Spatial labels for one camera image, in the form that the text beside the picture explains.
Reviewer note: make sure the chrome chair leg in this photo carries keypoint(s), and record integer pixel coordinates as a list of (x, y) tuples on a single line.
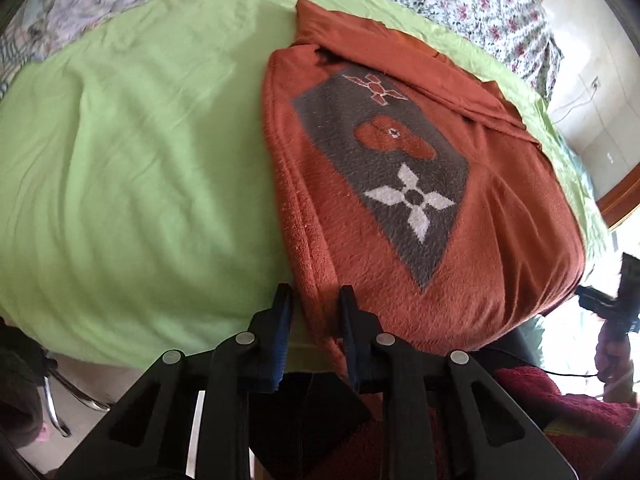
[(75, 395)]

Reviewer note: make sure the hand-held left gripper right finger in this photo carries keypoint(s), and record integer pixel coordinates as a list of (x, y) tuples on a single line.
[(350, 345)]

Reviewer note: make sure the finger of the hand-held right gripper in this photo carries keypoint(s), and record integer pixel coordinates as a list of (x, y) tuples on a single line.
[(595, 300)]

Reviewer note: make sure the dark cloth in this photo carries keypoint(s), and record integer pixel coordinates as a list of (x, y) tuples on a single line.
[(20, 390)]

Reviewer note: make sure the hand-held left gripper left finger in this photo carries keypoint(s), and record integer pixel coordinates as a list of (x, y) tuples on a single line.
[(282, 332)]

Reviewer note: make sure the dark red fleece clothing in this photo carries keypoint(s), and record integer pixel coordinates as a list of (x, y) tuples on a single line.
[(575, 410)]

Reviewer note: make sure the brown wooden frame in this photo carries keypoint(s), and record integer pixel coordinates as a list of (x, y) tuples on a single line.
[(620, 200)]

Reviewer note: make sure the plaid blanket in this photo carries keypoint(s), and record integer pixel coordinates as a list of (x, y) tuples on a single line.
[(15, 60)]

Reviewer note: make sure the light green bed sheet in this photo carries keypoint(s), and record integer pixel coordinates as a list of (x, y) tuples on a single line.
[(125, 185)]

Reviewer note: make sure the rust orange patterned towel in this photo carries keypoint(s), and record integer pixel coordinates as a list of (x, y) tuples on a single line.
[(475, 260)]

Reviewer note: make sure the person's right hand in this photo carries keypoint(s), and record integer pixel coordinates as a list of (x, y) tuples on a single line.
[(612, 355)]

